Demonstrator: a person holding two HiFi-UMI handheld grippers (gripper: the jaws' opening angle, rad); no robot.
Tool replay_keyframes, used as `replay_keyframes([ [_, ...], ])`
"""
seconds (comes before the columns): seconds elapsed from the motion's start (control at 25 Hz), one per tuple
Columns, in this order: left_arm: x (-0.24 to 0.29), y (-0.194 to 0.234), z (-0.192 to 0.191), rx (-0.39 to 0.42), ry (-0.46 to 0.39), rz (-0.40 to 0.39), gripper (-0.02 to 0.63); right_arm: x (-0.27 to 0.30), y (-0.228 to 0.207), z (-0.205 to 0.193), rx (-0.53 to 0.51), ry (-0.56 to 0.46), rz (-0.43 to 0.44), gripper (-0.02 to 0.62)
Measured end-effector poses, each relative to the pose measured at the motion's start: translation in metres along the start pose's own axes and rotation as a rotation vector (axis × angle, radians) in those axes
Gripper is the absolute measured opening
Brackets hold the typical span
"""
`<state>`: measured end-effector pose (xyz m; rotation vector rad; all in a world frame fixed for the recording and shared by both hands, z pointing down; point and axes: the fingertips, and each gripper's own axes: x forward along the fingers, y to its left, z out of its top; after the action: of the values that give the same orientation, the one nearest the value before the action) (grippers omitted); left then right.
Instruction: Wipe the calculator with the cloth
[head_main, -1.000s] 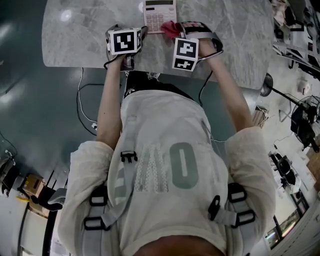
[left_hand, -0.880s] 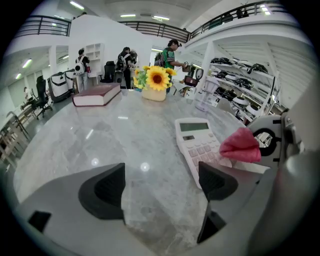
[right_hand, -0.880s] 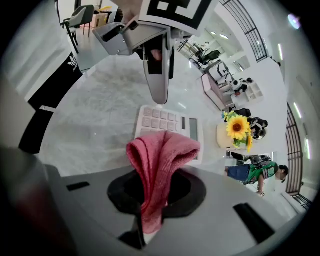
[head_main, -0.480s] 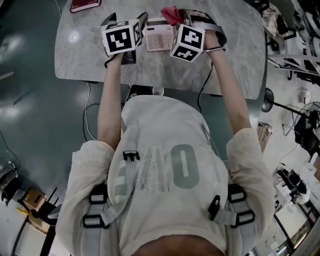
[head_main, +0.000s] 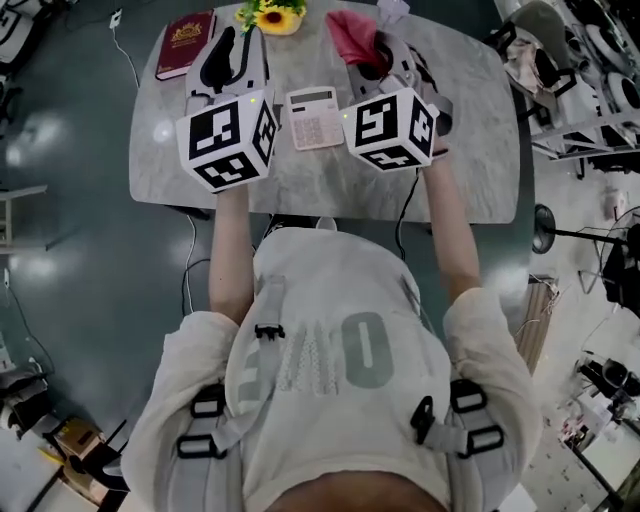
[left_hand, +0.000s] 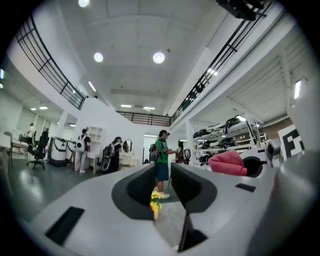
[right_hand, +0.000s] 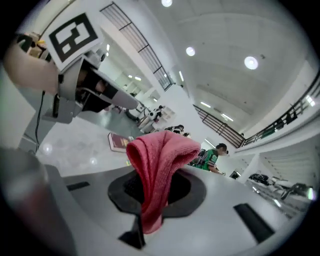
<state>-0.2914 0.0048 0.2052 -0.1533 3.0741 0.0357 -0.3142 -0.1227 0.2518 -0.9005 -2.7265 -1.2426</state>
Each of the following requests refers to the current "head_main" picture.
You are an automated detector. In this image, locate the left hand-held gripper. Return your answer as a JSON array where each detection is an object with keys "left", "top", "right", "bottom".
[{"left": 175, "top": 27, "right": 280, "bottom": 194}]

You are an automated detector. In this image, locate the bundle of wooden slats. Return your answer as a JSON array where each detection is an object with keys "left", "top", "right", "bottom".
[{"left": 514, "top": 274, "right": 559, "bottom": 374}]

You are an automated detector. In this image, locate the white metal frame rack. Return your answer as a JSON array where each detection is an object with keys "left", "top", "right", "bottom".
[{"left": 529, "top": 49, "right": 640, "bottom": 161}]

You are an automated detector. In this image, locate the person's right forearm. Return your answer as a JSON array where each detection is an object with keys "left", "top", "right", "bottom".
[{"left": 419, "top": 149, "right": 484, "bottom": 306}]

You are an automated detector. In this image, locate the white power cable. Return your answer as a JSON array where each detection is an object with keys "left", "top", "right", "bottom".
[{"left": 183, "top": 214, "right": 200, "bottom": 317}]

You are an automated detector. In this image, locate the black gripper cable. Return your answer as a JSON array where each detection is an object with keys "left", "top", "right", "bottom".
[{"left": 394, "top": 168, "right": 422, "bottom": 262}]

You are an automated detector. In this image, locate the dark red hardcover book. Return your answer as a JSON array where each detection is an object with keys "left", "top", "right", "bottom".
[{"left": 154, "top": 9, "right": 217, "bottom": 81}]

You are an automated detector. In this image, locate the black standing fan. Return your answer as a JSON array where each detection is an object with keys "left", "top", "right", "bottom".
[{"left": 532, "top": 203, "right": 640, "bottom": 306}]

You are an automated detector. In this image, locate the pink calculator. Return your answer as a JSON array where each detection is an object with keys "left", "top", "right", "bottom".
[{"left": 285, "top": 85, "right": 346, "bottom": 152}]

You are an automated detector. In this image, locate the black looped cable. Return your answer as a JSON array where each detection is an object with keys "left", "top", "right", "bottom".
[{"left": 182, "top": 257, "right": 212, "bottom": 316}]

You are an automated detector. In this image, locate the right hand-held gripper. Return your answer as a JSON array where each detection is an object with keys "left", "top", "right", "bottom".
[{"left": 340, "top": 32, "right": 454, "bottom": 173}]

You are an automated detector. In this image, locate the long white floor cable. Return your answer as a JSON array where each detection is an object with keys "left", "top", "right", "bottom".
[{"left": 109, "top": 8, "right": 142, "bottom": 90}]

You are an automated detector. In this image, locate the person's left forearm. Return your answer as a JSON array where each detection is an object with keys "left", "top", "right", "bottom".
[{"left": 208, "top": 187, "right": 256, "bottom": 326}]

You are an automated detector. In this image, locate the person's white printed shirt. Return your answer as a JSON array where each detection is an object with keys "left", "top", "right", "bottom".
[{"left": 122, "top": 227, "right": 544, "bottom": 512}]

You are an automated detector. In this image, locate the brown cardboard box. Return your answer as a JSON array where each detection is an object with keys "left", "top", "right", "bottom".
[{"left": 49, "top": 417, "right": 109, "bottom": 464}]

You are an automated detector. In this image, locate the sunflower bouquet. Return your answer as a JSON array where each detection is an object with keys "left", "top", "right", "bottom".
[{"left": 234, "top": 0, "right": 307, "bottom": 36}]

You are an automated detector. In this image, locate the grey backpack strap harness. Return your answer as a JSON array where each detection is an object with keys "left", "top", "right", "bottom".
[{"left": 175, "top": 274, "right": 504, "bottom": 512}]

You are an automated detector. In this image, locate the pink cloth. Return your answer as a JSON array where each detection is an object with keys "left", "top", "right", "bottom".
[{"left": 325, "top": 9, "right": 394, "bottom": 76}]

